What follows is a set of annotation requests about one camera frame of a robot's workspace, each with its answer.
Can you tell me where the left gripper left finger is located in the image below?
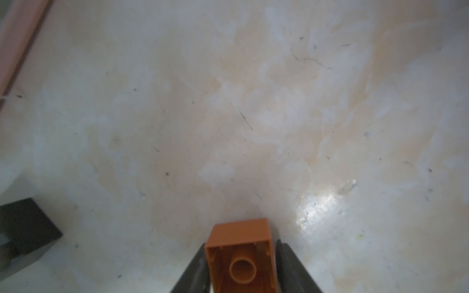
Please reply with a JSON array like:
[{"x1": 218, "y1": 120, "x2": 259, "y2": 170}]
[{"x1": 171, "y1": 243, "x2": 211, "y2": 293}]

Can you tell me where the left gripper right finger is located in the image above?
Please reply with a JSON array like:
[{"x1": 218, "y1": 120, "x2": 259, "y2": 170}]
[{"x1": 276, "y1": 240, "x2": 322, "y2": 293}]

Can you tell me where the brown brick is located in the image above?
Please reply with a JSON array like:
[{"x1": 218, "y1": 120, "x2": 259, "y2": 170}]
[{"x1": 205, "y1": 219, "x2": 279, "y2": 293}]

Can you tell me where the black square brick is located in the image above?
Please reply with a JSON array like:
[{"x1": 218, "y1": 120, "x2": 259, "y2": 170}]
[{"x1": 1, "y1": 198, "x2": 63, "y2": 281}]

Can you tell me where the pink tray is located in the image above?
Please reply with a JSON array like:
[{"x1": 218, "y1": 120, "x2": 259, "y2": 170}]
[{"x1": 1, "y1": 0, "x2": 53, "y2": 106}]

